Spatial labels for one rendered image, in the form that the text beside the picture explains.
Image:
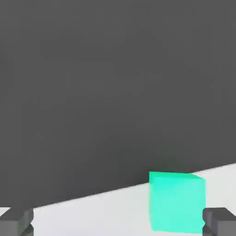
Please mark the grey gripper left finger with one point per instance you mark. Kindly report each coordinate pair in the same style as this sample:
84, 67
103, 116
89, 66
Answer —
12, 225

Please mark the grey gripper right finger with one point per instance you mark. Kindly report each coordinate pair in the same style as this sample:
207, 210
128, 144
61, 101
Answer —
221, 223

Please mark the large turquoise box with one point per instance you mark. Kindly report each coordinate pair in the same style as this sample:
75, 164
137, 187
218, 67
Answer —
177, 202

